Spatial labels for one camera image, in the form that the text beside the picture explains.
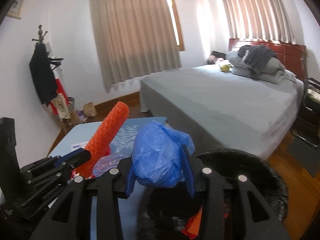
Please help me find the orange bubble wrap sheet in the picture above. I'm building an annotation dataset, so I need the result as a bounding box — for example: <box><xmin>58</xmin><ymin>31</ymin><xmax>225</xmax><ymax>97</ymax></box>
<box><xmin>75</xmin><ymin>101</ymin><xmax>130</xmax><ymax>178</ymax></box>

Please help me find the blue plastic bag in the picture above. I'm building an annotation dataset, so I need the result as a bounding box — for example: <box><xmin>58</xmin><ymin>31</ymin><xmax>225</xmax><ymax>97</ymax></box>
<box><xmin>92</xmin><ymin>120</ymin><xmax>196</xmax><ymax>189</ymax></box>

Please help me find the black trash bin bag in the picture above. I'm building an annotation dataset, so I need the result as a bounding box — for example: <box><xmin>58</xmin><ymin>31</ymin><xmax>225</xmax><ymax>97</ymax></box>
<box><xmin>136</xmin><ymin>149</ymin><xmax>289</xmax><ymax>239</ymax></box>

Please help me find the blue tree-pattern tablecloth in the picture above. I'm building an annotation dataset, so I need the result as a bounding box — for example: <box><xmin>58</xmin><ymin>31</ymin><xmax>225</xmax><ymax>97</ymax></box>
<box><xmin>47</xmin><ymin>116</ymin><xmax>168</xmax><ymax>240</ymax></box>

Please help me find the wooden coat rack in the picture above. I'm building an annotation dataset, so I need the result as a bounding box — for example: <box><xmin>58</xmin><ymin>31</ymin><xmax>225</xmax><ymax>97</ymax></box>
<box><xmin>32</xmin><ymin>25</ymin><xmax>73</xmax><ymax>133</ymax></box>

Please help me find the purple item on floor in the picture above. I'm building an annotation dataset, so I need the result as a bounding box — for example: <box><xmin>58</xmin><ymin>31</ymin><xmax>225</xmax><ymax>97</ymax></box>
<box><xmin>75</xmin><ymin>109</ymin><xmax>87</xmax><ymax>124</ymax></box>

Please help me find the beige tote bag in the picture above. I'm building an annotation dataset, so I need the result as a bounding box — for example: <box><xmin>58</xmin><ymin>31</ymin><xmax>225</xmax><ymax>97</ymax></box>
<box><xmin>51</xmin><ymin>93</ymin><xmax>71</xmax><ymax>120</ymax></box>

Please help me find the brown paper bag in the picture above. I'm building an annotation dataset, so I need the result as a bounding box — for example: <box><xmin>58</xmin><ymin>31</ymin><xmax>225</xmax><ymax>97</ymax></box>
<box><xmin>83</xmin><ymin>102</ymin><xmax>97</xmax><ymax>118</ymax></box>

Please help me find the striped basket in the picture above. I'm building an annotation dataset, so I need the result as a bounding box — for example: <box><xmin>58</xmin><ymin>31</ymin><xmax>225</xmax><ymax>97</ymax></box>
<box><xmin>68</xmin><ymin>96</ymin><xmax>75</xmax><ymax>115</ymax></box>

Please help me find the black hanging coat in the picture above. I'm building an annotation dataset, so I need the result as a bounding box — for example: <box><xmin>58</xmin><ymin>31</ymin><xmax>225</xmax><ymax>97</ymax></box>
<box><xmin>29</xmin><ymin>43</ymin><xmax>57</xmax><ymax>107</ymax></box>

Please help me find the red hanging bag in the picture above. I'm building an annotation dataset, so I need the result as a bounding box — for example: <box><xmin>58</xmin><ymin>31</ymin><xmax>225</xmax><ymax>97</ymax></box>
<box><xmin>49</xmin><ymin>70</ymin><xmax>68</xmax><ymax>117</ymax></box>

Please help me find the grey sheeted bed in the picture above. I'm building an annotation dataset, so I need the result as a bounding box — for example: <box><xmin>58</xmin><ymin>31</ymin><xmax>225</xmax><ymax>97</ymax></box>
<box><xmin>140</xmin><ymin>65</ymin><xmax>304</xmax><ymax>159</ymax></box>

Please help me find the grey pillow stack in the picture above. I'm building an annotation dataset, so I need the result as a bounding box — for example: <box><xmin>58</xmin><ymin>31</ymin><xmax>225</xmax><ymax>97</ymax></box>
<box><xmin>226</xmin><ymin>51</ymin><xmax>290</xmax><ymax>85</ymax></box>

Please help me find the yellow plush toy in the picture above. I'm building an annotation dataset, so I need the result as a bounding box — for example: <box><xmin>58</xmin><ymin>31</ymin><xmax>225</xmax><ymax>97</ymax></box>
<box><xmin>220</xmin><ymin>64</ymin><xmax>233</xmax><ymax>73</ymax></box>

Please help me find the beige left curtain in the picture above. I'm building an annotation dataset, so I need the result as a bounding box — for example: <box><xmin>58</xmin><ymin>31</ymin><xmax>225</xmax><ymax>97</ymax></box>
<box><xmin>89</xmin><ymin>0</ymin><xmax>182</xmax><ymax>92</ymax></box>

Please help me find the beige curtain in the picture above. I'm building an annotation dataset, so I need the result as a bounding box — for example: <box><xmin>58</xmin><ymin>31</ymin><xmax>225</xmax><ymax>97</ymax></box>
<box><xmin>222</xmin><ymin>0</ymin><xmax>296</xmax><ymax>44</ymax></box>
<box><xmin>89</xmin><ymin>0</ymin><xmax>182</xmax><ymax>92</ymax></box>

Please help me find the dark grey folded blanket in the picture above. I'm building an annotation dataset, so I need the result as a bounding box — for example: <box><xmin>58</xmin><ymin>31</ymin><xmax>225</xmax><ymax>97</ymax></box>
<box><xmin>238</xmin><ymin>45</ymin><xmax>277</xmax><ymax>76</ymax></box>

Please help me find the red wooden headboard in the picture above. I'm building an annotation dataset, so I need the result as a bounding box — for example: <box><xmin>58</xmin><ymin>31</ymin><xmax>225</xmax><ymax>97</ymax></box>
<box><xmin>228</xmin><ymin>38</ymin><xmax>308</xmax><ymax>81</ymax></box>

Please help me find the black bag on nightstand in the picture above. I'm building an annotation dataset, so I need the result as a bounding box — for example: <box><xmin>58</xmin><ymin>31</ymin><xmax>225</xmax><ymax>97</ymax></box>
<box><xmin>211</xmin><ymin>51</ymin><xmax>226</xmax><ymax>60</ymax></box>

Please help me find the beige right curtain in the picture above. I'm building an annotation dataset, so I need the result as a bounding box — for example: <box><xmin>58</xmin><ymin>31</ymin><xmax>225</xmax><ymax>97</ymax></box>
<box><xmin>222</xmin><ymin>0</ymin><xmax>296</xmax><ymax>44</ymax></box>

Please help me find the framed wall picture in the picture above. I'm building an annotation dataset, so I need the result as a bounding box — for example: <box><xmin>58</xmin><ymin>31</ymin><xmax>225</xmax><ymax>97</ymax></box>
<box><xmin>6</xmin><ymin>0</ymin><xmax>24</xmax><ymax>20</ymax></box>

